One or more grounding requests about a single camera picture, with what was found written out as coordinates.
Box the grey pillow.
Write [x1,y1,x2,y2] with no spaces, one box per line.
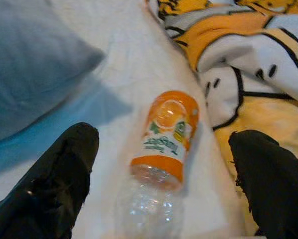
[0,0,106,145]

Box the white quilted mattress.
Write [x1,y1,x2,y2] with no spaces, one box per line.
[0,0,261,239]

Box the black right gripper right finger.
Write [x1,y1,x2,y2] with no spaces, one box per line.
[228,129,298,239]

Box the yellow cartoon print blanket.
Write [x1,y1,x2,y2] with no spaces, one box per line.
[145,0,298,239]

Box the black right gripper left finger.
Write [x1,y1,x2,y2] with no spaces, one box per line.
[0,121,100,239]

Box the clear bottle with orange label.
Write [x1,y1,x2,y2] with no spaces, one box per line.
[115,90,200,239]

